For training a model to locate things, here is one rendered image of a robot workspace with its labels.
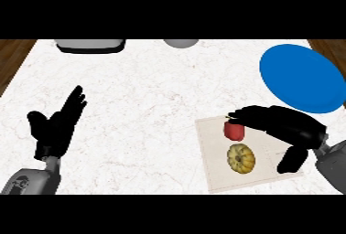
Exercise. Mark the red bell pepper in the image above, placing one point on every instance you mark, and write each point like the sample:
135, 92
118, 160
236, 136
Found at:
234, 131

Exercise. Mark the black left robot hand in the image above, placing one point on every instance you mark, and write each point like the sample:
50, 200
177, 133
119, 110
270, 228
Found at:
57, 128

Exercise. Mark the blue plate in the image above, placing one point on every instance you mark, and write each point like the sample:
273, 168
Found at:
302, 77

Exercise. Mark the yellow squash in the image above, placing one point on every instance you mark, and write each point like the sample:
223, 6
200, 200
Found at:
242, 158

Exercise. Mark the beige placemat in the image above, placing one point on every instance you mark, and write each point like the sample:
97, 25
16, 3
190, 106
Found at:
265, 170

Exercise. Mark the grey round object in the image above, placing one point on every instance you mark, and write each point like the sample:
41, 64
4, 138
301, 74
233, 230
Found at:
181, 43

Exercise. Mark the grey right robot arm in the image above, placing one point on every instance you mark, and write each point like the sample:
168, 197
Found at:
333, 166

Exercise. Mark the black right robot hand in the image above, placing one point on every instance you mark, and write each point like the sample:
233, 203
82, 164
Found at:
285, 125

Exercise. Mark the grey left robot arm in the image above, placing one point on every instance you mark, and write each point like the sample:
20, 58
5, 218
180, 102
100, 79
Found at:
35, 178

